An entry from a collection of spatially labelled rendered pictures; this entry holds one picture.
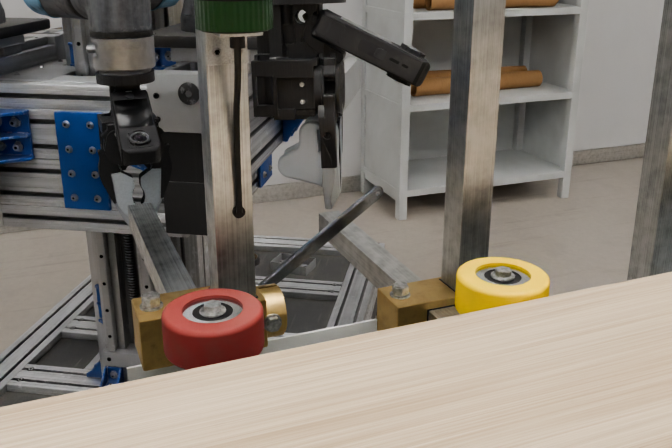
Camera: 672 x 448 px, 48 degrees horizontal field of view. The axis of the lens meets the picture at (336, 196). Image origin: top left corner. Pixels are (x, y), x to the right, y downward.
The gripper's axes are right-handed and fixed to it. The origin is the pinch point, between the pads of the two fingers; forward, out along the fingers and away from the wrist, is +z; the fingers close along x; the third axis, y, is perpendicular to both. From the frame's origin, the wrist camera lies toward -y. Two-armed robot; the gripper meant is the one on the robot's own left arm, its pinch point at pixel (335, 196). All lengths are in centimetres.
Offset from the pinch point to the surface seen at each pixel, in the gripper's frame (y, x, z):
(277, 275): 6.0, 1.7, 7.9
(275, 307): 5.1, 8.3, 8.5
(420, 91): -13, -265, 24
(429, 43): -18, -300, 6
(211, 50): 8.6, 11.9, -15.4
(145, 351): 15.8, 14.1, 10.3
